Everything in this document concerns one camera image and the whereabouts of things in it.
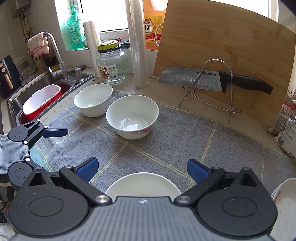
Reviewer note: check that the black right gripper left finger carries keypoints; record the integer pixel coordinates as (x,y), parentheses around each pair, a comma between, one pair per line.
(77,178)

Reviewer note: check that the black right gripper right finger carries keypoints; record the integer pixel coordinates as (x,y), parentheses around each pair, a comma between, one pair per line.
(207,180)

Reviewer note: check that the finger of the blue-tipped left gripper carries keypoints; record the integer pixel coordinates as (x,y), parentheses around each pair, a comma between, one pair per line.
(51,132)

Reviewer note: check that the white bowl pink flowers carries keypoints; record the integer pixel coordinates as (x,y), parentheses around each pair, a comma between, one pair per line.
(133,116)
(94,100)

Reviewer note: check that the white shallow bowl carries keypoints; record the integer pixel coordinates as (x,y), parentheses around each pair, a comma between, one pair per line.
(143,184)

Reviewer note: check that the steel kitchen sink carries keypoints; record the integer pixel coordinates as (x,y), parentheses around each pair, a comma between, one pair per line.
(16,101)

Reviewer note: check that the chrome kitchen faucet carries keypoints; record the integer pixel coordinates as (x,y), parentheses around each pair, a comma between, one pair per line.
(63,71)

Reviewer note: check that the red white basin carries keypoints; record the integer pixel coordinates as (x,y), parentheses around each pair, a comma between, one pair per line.
(43,98)

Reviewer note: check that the grey checked table cloth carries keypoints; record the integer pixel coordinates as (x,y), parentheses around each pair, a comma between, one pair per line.
(176,137)

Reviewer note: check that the black air fryer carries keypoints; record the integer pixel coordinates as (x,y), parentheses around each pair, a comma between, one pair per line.
(9,77)

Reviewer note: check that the pink checked rag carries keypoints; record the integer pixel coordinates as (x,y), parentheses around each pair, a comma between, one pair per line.
(38,45)

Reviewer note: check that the white plastic food bag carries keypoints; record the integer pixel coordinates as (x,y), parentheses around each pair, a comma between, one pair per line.
(287,138)

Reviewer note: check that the glass jar green lid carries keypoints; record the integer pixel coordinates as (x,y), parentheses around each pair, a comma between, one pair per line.
(112,62)

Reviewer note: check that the red white food packet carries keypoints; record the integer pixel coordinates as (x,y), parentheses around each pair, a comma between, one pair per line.
(287,112)

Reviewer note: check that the green dish soap bottle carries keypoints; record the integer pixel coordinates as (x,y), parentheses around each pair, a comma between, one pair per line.
(76,35)

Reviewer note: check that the bamboo cutting board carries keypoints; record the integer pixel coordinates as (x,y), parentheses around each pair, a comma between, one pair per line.
(222,37)

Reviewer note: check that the clear plastic wrap roll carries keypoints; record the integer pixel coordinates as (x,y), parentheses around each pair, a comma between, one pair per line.
(135,20)

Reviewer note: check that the orange cooking wine jug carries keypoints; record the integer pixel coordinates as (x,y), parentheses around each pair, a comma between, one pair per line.
(154,15)

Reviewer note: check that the black-handled kitchen knife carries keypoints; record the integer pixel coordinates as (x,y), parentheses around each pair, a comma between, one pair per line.
(212,80)

